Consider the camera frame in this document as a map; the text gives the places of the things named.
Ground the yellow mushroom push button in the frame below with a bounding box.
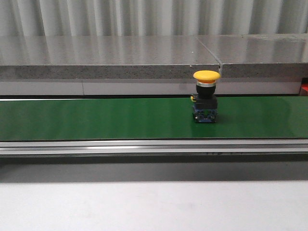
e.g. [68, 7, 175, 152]
[191, 70, 220, 123]

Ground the pleated grey curtain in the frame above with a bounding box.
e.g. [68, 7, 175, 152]
[0, 0, 308, 36]

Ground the red plastic tray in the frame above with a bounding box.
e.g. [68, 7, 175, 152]
[299, 83, 308, 96]

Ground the green conveyor belt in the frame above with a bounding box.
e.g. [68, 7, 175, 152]
[0, 96, 308, 157]

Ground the grey stone counter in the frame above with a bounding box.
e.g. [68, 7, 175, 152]
[0, 34, 308, 96]

